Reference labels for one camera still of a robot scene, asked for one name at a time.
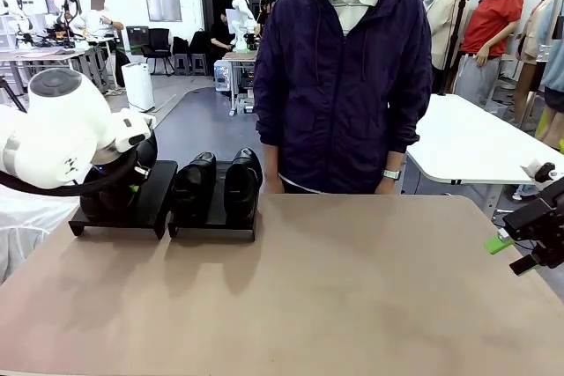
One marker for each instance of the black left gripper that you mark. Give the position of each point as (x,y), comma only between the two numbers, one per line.
(147,153)

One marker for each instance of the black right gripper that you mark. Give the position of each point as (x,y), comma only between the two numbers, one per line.
(553,239)

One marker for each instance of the small white robot arm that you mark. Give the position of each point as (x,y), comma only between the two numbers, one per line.
(240,19)

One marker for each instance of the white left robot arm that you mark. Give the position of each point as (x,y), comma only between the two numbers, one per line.
(57,129)

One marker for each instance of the person's right forearm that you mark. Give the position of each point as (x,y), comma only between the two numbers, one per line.
(269,149)

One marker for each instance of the person's left forearm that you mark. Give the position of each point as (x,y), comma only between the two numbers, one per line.
(401,142)

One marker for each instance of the black shoe stand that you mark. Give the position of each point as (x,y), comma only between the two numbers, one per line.
(207,231)
(161,191)

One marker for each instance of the person's right hand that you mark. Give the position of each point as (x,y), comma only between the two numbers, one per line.
(273,182)

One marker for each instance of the person's left hand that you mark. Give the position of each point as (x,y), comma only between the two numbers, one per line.
(384,186)

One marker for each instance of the white air purifier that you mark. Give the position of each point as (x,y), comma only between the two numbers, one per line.
(137,85)

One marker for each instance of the white plastic cover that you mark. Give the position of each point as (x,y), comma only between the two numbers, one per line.
(26,235)

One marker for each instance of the grey stool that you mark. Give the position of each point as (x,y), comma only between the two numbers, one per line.
(198,63)
(182,63)

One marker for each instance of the lit computer case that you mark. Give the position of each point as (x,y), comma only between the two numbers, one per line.
(222,75)

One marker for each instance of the black office chair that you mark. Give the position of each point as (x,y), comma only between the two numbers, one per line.
(158,41)

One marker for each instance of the black monitor panel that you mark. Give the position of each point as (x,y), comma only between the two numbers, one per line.
(136,39)

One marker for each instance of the silver wristwatch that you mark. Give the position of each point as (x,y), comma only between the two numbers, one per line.
(391,174)

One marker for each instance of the black tripod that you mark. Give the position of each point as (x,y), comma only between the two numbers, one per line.
(11,94)

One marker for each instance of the grey work desk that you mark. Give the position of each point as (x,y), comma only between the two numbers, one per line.
(44,55)

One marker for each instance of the wooden top desk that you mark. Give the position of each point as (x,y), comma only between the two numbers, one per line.
(240,56)

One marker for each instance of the seated person in white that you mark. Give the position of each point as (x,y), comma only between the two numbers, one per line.
(99,19)

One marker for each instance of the seated person in black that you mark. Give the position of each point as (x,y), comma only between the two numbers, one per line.
(220,37)

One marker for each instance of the mannequin with bucket hat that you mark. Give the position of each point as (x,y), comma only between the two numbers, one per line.
(535,28)

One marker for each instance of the person in purple jacket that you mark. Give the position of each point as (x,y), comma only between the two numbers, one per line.
(335,85)

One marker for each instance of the person wearing headset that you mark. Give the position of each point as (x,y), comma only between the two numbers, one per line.
(268,4)

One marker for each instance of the mannequin in beige coat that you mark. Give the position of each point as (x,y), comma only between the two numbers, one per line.
(445,10)

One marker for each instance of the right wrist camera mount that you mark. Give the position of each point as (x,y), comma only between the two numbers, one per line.
(539,171)

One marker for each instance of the black camera stand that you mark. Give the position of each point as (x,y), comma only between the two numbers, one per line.
(458,24)

